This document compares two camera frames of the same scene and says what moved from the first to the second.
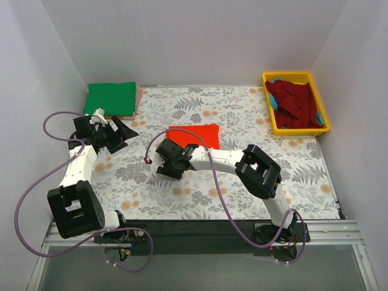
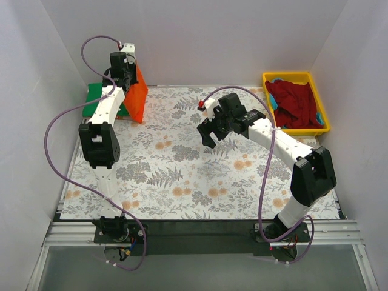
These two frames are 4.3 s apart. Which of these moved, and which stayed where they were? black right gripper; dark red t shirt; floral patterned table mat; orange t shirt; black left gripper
Moved: black right gripper; orange t shirt; black left gripper
Stayed: floral patterned table mat; dark red t shirt
